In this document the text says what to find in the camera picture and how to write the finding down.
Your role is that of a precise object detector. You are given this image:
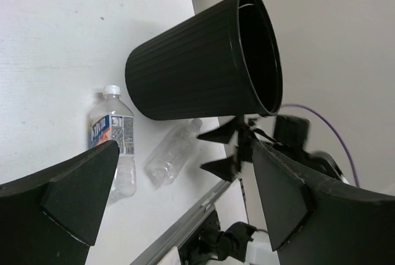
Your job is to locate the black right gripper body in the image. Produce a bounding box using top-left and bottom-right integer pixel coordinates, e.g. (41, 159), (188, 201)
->
(236, 115), (310, 171)

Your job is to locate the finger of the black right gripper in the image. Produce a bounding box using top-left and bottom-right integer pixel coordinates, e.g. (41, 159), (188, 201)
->
(197, 118), (239, 144)
(200, 156), (239, 182)

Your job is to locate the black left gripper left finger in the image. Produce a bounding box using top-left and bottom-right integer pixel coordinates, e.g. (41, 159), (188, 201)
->
(1, 141), (119, 264)

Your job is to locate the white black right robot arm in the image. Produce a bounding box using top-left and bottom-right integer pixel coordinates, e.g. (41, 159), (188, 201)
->
(197, 115), (347, 182)

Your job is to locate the white cap labelled bottle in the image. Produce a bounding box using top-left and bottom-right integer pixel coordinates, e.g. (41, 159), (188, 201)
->
(89, 85), (137, 203)

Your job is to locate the black ribbed plastic bin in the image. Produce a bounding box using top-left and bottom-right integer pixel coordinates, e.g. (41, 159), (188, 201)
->
(125, 0), (283, 120)

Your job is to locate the aluminium table edge rail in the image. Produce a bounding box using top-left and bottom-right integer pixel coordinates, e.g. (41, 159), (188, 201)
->
(131, 180), (247, 265)

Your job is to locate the clear unlabelled plastic bottle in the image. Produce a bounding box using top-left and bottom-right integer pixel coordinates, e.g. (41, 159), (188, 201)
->
(144, 118), (203, 188)

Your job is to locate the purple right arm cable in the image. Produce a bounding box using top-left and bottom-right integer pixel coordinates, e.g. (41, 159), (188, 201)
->
(280, 103), (360, 187)

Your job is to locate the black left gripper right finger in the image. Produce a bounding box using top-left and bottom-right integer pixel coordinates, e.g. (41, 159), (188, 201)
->
(252, 141), (394, 264)

